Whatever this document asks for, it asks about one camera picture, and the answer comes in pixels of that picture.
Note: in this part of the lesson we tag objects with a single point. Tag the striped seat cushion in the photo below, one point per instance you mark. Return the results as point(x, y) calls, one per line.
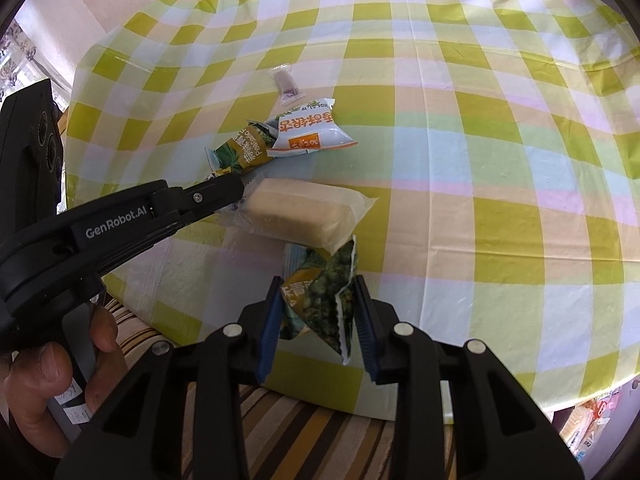
point(310, 440)

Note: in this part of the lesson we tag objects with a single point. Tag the person's left hand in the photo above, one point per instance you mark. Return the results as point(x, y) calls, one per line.
point(37, 375)

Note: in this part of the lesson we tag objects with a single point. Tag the green checked plastic tablecloth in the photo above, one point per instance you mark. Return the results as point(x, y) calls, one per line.
point(475, 160)

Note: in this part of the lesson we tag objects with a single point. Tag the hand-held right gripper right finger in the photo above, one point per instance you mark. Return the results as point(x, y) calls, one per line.
point(365, 332)

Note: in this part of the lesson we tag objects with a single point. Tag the yellow layered cake packet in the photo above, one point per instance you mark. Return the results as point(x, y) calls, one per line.
point(572, 425)

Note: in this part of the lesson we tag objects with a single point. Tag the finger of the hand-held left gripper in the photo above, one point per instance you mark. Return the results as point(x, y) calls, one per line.
point(210, 196)

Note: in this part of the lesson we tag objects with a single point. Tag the small purple candy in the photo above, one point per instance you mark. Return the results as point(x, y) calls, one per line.
point(286, 84)

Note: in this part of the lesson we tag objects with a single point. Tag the green pea packet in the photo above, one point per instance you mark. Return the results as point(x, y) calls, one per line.
point(315, 300)
point(245, 152)

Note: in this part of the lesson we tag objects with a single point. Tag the beige cake clear packet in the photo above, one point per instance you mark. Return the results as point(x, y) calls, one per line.
point(305, 215)

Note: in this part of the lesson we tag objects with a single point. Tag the white orange snack packet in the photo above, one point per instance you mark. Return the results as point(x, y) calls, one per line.
point(310, 132)

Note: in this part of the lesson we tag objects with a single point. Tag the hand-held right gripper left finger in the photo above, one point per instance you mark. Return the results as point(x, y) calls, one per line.
point(267, 332)

